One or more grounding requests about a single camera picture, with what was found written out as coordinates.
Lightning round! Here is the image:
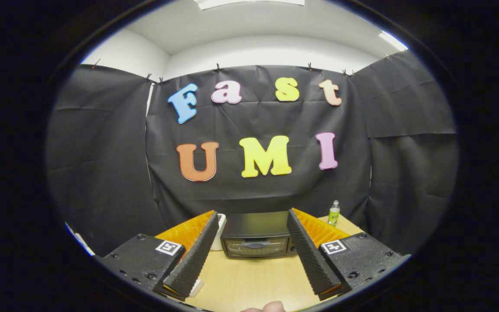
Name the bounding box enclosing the white pop-up toaster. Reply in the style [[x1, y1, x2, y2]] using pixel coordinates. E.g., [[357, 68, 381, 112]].
[[210, 213, 227, 251]]

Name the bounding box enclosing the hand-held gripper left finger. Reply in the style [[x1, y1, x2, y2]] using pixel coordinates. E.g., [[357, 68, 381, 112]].
[[95, 210, 220, 302]]

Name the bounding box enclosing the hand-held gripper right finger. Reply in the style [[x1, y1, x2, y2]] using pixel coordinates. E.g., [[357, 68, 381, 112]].
[[286, 208, 410, 302]]

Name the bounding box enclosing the green label plastic bottle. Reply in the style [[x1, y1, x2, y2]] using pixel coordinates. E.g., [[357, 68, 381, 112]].
[[328, 200, 340, 226]]

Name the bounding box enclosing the black toaster oven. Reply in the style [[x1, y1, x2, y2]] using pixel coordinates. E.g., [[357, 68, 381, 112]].
[[220, 211, 298, 260]]

